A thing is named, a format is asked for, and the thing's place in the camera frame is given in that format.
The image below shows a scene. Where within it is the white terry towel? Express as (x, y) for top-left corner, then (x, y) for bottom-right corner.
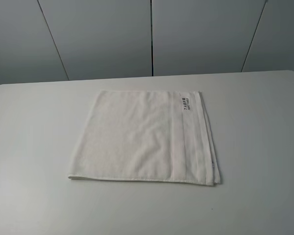
(68, 91), (221, 186)

